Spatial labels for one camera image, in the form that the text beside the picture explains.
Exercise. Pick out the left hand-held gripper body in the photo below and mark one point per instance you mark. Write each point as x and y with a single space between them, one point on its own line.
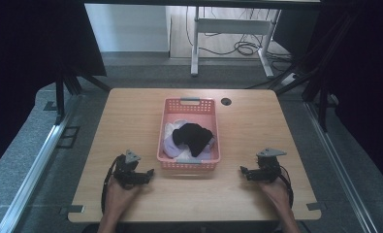
127 168

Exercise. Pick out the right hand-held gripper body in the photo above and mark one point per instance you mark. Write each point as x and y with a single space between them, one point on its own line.
268 168

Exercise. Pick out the black cloth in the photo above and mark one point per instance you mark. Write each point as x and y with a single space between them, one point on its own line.
192 136

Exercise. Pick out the pink plastic basket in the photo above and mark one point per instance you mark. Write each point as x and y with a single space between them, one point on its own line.
205 116

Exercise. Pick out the person's right hand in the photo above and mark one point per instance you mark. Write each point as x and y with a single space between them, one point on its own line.
276 194

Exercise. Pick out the person's left hand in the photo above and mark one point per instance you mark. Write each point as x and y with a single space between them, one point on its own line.
119 195

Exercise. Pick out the white cloth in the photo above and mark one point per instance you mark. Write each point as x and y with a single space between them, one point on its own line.
171 127

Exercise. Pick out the white power strip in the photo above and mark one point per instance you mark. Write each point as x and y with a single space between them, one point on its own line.
290 78

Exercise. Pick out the black metal stand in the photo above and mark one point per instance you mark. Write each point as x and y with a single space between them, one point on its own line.
68 87
312 71

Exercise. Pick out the black curtain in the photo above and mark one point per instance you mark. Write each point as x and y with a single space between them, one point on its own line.
24 64
363 71

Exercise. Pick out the aluminium floor rail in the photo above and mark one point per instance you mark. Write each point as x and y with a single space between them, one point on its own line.
337 168
34 168

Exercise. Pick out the white metal desk frame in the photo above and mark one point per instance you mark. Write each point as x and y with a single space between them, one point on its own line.
231 26

